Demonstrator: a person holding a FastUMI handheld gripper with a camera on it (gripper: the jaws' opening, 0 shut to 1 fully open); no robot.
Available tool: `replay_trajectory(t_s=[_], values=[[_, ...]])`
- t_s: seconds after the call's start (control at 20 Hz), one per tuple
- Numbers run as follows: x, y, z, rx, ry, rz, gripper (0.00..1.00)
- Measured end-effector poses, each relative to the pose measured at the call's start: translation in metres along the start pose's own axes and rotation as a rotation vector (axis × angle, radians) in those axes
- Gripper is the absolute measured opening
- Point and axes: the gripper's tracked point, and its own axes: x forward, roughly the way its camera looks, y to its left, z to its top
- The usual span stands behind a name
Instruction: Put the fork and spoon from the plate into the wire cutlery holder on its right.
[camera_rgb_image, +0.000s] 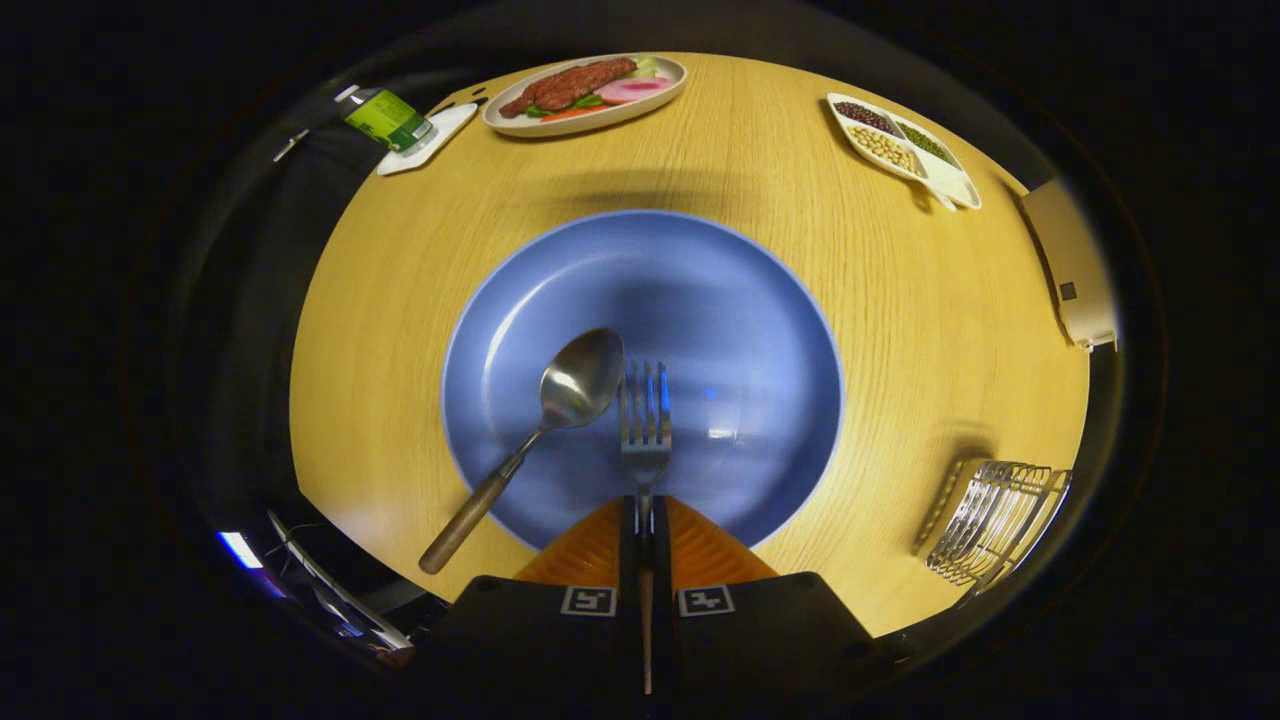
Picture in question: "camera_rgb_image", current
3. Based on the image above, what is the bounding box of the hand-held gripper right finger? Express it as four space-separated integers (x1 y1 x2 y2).
652 497 893 701

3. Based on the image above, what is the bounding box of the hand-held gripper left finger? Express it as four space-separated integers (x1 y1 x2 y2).
425 497 641 701

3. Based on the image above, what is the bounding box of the metal fork with wooden handle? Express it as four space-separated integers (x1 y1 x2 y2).
618 360 673 696

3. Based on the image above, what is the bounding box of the metal spoon with wooden handle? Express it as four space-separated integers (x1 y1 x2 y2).
418 328 626 576

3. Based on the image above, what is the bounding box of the blue round plate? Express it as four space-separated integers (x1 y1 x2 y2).
441 209 844 552

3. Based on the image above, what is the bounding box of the white square coaster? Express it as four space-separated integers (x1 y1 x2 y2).
376 103 479 177

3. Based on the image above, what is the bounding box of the white plate with meat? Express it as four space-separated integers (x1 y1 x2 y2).
482 54 688 138

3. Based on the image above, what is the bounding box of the white divided dish with beans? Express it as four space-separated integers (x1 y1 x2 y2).
827 92 982 212

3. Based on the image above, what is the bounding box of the green plastic bottle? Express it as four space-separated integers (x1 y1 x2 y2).
335 86 438 154

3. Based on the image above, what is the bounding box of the white toaster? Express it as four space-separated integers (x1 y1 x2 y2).
1018 178 1118 351

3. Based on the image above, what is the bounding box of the shiny metal frame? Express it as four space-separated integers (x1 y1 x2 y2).
265 510 416 666

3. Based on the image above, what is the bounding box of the metal wire cutlery basket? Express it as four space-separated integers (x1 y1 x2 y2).
915 458 1074 609

